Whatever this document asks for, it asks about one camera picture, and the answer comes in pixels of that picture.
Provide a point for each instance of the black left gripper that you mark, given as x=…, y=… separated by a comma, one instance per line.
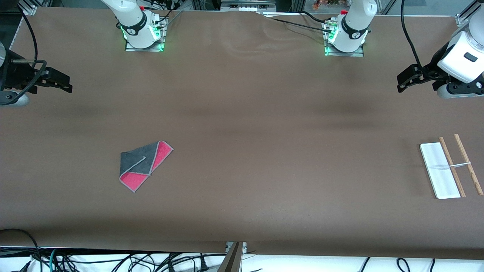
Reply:
x=436, y=64

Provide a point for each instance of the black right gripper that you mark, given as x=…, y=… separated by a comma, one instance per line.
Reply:
x=16, y=76

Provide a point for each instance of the grey and pink towel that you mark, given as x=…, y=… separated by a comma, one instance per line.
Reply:
x=132, y=162

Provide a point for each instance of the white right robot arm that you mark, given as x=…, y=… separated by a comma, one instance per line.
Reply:
x=132, y=19

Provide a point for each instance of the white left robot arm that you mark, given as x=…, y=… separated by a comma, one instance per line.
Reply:
x=355, y=26

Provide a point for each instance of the white rack with wooden bars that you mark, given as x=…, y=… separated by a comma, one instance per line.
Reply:
x=438, y=173

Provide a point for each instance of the orange background object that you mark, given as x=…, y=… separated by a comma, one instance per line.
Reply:
x=325, y=4

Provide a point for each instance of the white power strip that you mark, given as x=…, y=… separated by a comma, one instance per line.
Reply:
x=247, y=5

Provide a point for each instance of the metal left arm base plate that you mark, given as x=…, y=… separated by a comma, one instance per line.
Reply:
x=359, y=53

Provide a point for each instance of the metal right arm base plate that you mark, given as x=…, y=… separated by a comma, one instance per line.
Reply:
x=130, y=48

